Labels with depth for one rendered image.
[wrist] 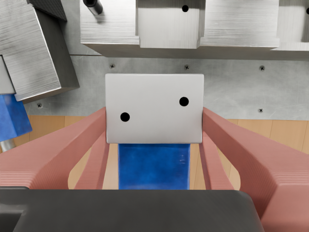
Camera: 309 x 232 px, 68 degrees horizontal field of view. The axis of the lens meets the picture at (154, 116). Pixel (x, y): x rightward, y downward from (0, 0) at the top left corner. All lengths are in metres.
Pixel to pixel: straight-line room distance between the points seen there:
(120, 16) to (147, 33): 0.03
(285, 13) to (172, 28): 0.10
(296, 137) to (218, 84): 0.12
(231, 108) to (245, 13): 0.12
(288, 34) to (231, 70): 0.07
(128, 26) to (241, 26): 0.09
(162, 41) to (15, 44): 0.14
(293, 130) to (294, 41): 0.12
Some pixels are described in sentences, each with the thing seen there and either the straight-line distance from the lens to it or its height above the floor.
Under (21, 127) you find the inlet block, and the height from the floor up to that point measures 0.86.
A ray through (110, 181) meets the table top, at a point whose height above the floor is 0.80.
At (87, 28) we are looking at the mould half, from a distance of 0.19.
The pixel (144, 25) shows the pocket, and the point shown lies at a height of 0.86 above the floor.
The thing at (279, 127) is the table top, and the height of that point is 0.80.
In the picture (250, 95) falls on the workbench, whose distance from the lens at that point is 0.29.
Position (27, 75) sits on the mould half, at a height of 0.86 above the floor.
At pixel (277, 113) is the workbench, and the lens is 0.31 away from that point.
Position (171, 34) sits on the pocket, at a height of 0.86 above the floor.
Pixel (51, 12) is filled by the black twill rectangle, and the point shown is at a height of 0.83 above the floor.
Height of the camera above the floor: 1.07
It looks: 82 degrees down
